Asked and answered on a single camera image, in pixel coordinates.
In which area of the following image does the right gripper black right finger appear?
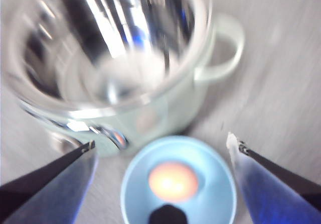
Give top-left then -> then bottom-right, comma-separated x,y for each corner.
226,132 -> 321,224

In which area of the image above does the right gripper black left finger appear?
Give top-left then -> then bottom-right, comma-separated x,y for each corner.
0,140 -> 99,224

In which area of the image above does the brown egg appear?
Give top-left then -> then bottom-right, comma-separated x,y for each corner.
147,161 -> 200,200

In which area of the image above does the pale green electric steamer pot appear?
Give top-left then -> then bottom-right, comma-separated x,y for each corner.
2,0 -> 246,159

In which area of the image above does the blue ribbed bowl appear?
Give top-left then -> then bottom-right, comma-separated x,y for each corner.
119,135 -> 238,224

